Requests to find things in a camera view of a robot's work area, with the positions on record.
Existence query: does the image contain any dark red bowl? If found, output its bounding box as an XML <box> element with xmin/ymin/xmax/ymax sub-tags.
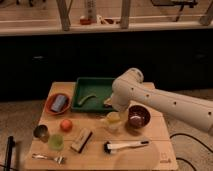
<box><xmin>128</xmin><ymin>105</ymin><xmax>151</xmax><ymax>129</ymax></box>

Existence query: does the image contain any translucent paper cup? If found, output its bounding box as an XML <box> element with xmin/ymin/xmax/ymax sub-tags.
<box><xmin>106</xmin><ymin>112</ymin><xmax>121</xmax><ymax>131</ymax></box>

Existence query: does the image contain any wooden block eraser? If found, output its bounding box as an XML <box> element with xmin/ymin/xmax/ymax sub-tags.
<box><xmin>70</xmin><ymin>128</ymin><xmax>92</xmax><ymax>153</ymax></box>

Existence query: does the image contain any grey sponge block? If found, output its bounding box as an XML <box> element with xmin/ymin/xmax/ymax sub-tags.
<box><xmin>51</xmin><ymin>95</ymin><xmax>67</xmax><ymax>112</ymax></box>

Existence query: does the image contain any green plastic tray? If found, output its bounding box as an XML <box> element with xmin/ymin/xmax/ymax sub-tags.
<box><xmin>71</xmin><ymin>77</ymin><xmax>114</xmax><ymax>113</ymax></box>

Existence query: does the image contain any metal cup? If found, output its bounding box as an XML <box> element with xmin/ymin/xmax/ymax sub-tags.
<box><xmin>33</xmin><ymin>125</ymin><xmax>50</xmax><ymax>143</ymax></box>

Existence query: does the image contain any black stand post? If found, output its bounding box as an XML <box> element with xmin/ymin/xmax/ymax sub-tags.
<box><xmin>4</xmin><ymin>136</ymin><xmax>15</xmax><ymax>171</ymax></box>

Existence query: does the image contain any black cable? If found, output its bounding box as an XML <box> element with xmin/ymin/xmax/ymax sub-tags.
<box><xmin>169</xmin><ymin>132</ymin><xmax>213</xmax><ymax>171</ymax></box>

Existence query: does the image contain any orange fruit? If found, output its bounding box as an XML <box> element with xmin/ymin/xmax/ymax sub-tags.
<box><xmin>60</xmin><ymin>119</ymin><xmax>73</xmax><ymax>132</ymax></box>

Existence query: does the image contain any orange bowl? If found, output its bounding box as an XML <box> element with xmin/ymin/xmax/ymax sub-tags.
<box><xmin>44</xmin><ymin>93</ymin><xmax>70</xmax><ymax>115</ymax></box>

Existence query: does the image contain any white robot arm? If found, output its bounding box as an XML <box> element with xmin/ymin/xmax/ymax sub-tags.
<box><xmin>111</xmin><ymin>68</ymin><xmax>213</xmax><ymax>136</ymax></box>

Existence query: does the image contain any red object on shelf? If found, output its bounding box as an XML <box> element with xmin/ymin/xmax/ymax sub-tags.
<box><xmin>79</xmin><ymin>16</ymin><xmax>92</xmax><ymax>25</ymax></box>

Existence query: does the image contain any silver fork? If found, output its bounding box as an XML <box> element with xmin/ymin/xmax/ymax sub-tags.
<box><xmin>32</xmin><ymin>154</ymin><xmax>66</xmax><ymax>164</ymax></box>

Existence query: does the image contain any green banana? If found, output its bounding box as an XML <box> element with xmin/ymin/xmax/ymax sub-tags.
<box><xmin>78</xmin><ymin>94</ymin><xmax>96</xmax><ymax>106</ymax></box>

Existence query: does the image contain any green plastic cup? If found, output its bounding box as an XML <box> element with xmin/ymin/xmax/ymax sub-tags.
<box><xmin>48</xmin><ymin>134</ymin><xmax>63</xmax><ymax>151</ymax></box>

